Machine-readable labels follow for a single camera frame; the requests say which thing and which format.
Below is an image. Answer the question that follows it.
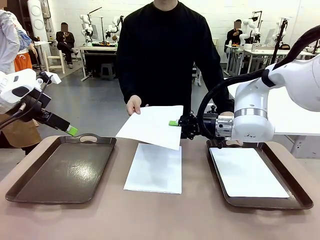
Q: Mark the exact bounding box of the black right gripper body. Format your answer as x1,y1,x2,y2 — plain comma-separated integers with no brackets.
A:
178,111,218,141

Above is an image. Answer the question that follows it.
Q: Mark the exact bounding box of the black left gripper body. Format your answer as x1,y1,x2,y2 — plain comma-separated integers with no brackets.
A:
19,89,52,122

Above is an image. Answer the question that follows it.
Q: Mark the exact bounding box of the white A4 paper sheet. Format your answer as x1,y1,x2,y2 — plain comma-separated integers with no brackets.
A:
209,147,290,199
115,104,185,151

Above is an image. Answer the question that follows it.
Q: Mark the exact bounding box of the person's right forearm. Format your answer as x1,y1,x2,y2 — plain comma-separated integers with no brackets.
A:
116,62,142,103

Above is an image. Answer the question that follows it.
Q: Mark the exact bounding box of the person's left forearm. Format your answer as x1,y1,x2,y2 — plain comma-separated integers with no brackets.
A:
208,72,236,115

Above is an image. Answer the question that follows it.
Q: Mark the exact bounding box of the person's right hand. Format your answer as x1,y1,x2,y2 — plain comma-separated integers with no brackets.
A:
126,94,150,116

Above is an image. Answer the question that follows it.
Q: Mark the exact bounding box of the white wooden chair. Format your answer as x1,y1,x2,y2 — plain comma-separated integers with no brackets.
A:
46,48,66,75

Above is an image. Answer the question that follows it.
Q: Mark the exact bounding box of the brown plastic tray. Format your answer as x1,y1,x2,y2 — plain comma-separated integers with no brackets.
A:
4,132,118,205
206,138,315,211

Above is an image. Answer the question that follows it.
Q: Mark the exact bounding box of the stack of white A4 paper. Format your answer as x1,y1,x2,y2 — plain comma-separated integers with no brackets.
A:
123,142,183,195

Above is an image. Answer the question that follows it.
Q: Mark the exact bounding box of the white cart with casters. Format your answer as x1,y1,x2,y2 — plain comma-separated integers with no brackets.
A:
192,57,202,87

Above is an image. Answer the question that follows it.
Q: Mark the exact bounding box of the small white side table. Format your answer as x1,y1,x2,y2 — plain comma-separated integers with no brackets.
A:
32,40,52,72

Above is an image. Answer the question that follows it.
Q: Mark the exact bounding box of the person in black sweater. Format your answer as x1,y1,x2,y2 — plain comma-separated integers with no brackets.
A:
115,0,236,140

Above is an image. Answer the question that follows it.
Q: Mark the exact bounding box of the person with brown apron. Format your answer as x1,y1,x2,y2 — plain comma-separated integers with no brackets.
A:
0,2,42,156

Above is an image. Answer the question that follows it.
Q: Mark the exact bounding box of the seated person in black clothes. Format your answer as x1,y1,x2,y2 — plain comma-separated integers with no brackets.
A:
55,21,80,70

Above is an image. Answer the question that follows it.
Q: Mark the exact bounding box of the grey plastic stool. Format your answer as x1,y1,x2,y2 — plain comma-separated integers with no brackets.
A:
99,62,117,81

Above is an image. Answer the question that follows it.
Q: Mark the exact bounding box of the tall white air conditioner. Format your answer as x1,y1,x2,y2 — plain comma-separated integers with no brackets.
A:
26,0,51,42

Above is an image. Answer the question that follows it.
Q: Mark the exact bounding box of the white background work table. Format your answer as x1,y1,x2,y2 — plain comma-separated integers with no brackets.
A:
79,44,120,82

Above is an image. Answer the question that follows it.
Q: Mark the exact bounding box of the large white table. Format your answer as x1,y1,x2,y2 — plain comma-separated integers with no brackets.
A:
223,77,320,159

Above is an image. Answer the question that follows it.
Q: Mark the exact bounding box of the seated person holding phone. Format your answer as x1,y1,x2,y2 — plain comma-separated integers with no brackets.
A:
223,19,245,53

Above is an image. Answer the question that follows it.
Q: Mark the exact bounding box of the long white background table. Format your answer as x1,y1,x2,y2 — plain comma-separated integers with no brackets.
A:
226,44,316,79

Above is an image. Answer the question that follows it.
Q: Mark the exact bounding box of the white computer monitor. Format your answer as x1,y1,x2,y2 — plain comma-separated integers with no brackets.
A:
264,27,276,46

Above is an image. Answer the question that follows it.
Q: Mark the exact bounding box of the black tripod stand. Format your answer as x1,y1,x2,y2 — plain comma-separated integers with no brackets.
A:
271,18,289,66

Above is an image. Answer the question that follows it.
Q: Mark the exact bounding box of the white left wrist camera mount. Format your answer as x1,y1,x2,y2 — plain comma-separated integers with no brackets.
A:
36,70,62,86

